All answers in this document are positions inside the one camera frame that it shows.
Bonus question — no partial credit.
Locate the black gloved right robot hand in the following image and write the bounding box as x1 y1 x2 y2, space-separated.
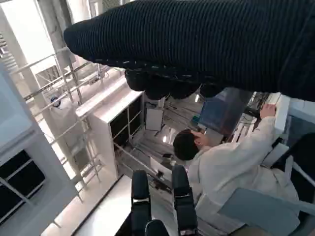
63 0 315 101

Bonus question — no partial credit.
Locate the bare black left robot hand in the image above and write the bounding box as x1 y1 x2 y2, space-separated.
127 165 198 236

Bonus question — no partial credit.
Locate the person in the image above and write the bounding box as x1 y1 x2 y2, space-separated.
173 103 315 214

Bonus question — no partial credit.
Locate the dark computer monitor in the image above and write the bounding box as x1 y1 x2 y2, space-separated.
198 87 247 134

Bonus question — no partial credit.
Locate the grey office chair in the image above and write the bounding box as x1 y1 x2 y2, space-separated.
220 157 315 236

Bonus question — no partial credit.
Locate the white board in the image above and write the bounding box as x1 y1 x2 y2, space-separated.
145 107 165 131

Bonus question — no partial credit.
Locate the small white grille cabinet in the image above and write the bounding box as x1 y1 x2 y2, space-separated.
75 90 146 178

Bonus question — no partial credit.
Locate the white desk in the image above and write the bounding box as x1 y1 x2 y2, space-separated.
267 94 291 135

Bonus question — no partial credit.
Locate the white metal rack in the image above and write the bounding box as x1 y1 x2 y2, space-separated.
23 53 116 190

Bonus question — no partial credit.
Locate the large white grille cabinet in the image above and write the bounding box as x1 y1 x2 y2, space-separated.
0 61 82 236

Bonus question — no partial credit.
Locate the blue round object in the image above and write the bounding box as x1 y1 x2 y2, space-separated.
49 96 62 108

